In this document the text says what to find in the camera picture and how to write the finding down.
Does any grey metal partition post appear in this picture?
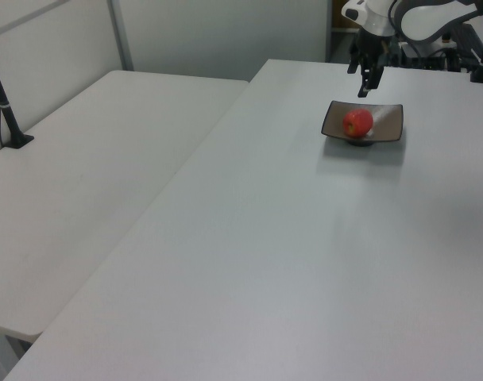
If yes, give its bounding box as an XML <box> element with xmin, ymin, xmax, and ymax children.
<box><xmin>107</xmin><ymin>0</ymin><xmax>134</xmax><ymax>72</ymax></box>

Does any black electronics box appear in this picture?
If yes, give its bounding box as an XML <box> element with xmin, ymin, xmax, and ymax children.
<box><xmin>396</xmin><ymin>40</ymin><xmax>462</xmax><ymax>72</ymax></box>

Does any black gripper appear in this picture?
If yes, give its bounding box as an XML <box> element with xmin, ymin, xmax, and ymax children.
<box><xmin>346</xmin><ymin>29</ymin><xmax>394</xmax><ymax>99</ymax></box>

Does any black keyboard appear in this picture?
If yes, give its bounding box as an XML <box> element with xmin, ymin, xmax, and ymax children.
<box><xmin>443</xmin><ymin>22</ymin><xmax>483</xmax><ymax>60</ymax></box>

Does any black camera stand with base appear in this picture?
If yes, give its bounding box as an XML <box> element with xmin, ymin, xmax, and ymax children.
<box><xmin>0</xmin><ymin>40</ymin><xmax>35</xmax><ymax>150</ymax></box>

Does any red apple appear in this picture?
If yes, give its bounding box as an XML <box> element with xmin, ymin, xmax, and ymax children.
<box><xmin>342</xmin><ymin>107</ymin><xmax>375</xmax><ymax>139</ymax></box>

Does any square brown ceramic plate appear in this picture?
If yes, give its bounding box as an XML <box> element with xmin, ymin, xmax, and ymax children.
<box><xmin>321</xmin><ymin>100</ymin><xmax>404</xmax><ymax>148</ymax></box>

